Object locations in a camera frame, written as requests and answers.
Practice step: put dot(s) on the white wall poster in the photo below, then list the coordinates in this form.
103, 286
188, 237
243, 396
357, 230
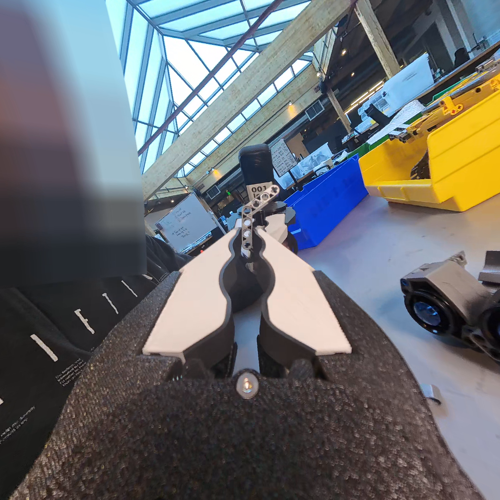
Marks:
283, 156

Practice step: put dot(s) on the grey angled brick beam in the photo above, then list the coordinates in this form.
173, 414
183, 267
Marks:
247, 222

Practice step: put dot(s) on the dark grey short brick beam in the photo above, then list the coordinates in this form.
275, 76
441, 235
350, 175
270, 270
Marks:
431, 394

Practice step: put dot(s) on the white plastic storage crate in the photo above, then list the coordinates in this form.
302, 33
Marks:
410, 80

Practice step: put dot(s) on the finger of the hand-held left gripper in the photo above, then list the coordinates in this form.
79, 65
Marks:
277, 228
239, 224

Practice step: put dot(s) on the person's black printed clothing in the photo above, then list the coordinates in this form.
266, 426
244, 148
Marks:
39, 371

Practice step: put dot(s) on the blue storage bin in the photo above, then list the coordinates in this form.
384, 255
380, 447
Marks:
324, 203

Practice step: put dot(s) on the grey toy brick wing assembly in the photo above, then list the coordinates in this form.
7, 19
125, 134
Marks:
449, 289

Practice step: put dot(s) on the yellow storage bin with ledge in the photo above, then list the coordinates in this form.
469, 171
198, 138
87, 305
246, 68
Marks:
461, 168

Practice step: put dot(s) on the white whiteboard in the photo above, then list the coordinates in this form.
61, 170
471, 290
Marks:
187, 222

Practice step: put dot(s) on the person's left forearm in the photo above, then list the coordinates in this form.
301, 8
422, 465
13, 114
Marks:
244, 293

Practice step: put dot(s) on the wooden pillar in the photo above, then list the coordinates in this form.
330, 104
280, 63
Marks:
377, 35
339, 109

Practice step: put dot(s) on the white foam sheet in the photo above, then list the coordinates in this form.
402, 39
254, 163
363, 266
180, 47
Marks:
398, 121

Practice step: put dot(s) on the grey desk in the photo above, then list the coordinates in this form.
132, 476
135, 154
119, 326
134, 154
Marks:
390, 242

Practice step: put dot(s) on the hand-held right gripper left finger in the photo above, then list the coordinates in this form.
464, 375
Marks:
187, 312

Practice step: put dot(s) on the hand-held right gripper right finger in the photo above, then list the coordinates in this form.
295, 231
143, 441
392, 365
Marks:
304, 312

